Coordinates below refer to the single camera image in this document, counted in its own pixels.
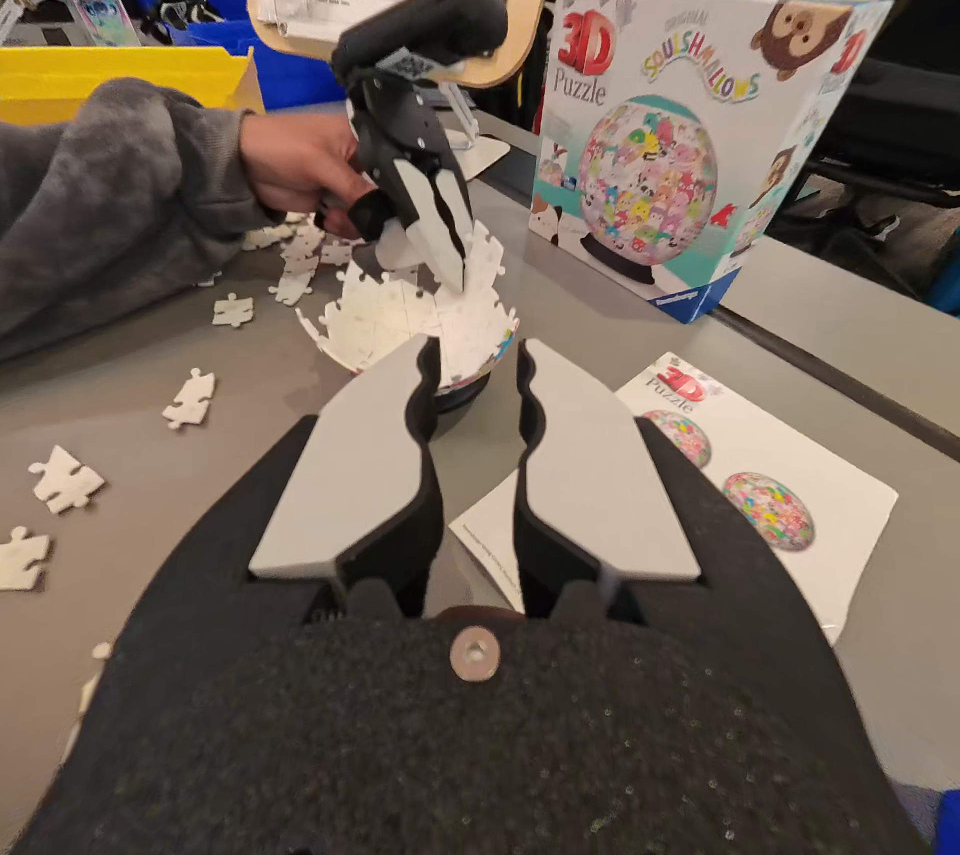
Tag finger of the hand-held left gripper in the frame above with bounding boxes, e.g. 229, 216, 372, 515
391, 156, 468, 295
437, 159, 475, 265

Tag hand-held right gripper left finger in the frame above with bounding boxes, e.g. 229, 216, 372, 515
247, 334, 445, 620

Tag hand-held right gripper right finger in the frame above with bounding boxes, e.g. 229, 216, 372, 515
512, 336, 704, 620

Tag partly built white puzzle ball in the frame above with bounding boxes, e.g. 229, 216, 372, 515
294, 258, 520, 397

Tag black round ball stand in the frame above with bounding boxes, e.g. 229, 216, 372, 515
433, 371, 494, 415

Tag puzzle pieces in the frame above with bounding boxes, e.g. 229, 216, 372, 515
0, 210, 361, 759

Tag person's grey sleeved left forearm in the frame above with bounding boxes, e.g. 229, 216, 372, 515
0, 77, 286, 363

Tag white puzzle instruction leaflet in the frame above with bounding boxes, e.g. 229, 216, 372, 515
448, 351, 900, 648

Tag colourful puzzle ball box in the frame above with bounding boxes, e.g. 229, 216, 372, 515
528, 0, 895, 325

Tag person's left hand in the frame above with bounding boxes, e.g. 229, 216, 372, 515
240, 108, 378, 241

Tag yellow plastic bin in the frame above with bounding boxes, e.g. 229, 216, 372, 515
0, 45, 265, 127

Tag black office chair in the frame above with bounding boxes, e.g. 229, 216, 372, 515
768, 0, 960, 249

